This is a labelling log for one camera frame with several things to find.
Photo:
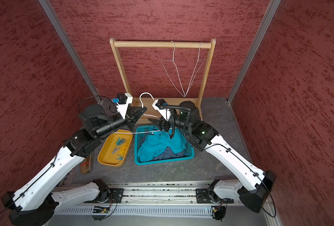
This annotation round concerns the left corner aluminium profile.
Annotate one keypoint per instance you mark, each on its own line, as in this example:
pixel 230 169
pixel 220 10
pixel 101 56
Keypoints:
pixel 50 13

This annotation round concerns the right corner aluminium profile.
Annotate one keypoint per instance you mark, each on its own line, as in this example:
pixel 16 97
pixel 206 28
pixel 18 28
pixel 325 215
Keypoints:
pixel 263 27

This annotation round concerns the corner aluminium profile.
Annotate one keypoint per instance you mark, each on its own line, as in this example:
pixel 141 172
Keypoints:
pixel 263 27
pixel 50 13

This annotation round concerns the yellow tray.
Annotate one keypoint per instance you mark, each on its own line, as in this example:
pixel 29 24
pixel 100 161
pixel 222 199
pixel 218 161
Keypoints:
pixel 105 156

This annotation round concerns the aluminium rail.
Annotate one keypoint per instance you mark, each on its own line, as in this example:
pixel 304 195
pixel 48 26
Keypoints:
pixel 150 199

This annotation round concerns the teal plastic basket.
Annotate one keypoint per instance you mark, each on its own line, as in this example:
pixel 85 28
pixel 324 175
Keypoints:
pixel 190 153

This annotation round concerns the white wire hanger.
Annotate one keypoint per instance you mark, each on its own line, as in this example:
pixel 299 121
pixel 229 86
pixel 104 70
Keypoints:
pixel 170 69
pixel 195 71
pixel 144 113

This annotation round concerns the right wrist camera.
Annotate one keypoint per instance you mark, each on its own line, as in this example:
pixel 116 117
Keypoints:
pixel 165 113

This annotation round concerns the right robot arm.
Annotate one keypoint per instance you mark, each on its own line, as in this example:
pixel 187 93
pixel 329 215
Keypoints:
pixel 254 185

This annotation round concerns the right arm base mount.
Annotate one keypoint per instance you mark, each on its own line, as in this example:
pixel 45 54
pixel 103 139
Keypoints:
pixel 205 196

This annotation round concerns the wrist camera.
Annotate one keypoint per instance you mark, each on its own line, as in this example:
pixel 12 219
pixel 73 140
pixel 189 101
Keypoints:
pixel 165 113
pixel 122 101

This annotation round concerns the grey-blue t-shirt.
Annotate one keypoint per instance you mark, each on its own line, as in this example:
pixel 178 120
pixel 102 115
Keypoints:
pixel 169 154

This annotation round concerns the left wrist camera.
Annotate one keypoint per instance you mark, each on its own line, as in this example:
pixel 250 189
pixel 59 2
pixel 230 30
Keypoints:
pixel 122 101

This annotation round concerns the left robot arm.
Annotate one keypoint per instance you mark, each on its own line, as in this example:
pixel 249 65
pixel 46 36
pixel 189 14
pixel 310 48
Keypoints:
pixel 35 203

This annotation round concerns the brown transparent case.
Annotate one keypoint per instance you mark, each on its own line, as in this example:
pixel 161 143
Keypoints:
pixel 86 165

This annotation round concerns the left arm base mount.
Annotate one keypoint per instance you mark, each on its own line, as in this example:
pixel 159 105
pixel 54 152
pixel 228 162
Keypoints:
pixel 110 194

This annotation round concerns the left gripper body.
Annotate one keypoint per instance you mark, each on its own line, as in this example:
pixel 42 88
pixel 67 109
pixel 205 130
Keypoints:
pixel 131 127

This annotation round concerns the teal t-shirt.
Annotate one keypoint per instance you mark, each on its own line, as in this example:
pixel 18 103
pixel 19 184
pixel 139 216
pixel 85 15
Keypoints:
pixel 153 142

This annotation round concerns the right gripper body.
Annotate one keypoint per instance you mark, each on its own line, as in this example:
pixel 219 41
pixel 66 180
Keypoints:
pixel 172 122

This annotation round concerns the wooden clothes rack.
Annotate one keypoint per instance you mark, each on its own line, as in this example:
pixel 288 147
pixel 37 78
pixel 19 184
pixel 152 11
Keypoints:
pixel 139 65

